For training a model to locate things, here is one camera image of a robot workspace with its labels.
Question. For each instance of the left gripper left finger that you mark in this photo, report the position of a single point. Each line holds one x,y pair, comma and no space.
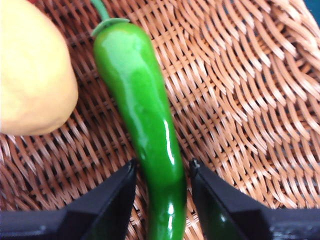
100,220

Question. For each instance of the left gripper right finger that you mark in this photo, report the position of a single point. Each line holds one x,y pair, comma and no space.
237,222

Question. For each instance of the green chili pepper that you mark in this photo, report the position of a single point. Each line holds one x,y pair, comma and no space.
140,100

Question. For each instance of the brown wicker basket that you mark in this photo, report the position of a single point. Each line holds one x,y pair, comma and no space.
237,100

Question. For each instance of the yellow-brown round potato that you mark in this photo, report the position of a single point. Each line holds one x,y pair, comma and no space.
32,75

